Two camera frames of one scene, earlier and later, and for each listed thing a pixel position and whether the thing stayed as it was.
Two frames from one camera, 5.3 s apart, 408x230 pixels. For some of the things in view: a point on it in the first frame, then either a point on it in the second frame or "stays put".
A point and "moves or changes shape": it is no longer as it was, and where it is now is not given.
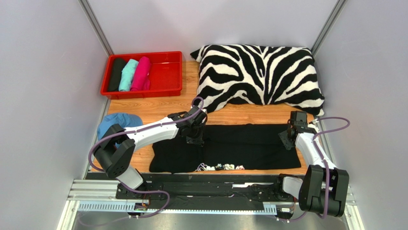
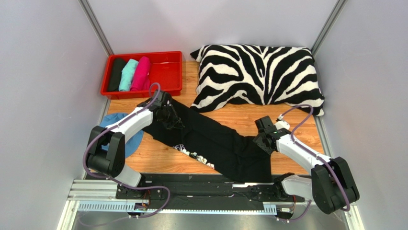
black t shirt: x=254 y=146 moves or changes shape
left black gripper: x=199 y=140 -> x=175 y=122
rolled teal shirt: x=127 y=77 stays put
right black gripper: x=287 y=140 -> x=259 y=140
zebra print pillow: x=259 y=74 stays put
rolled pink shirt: x=141 y=80 stays put
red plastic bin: x=166 y=75 stays put
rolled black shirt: x=118 y=65 stays put
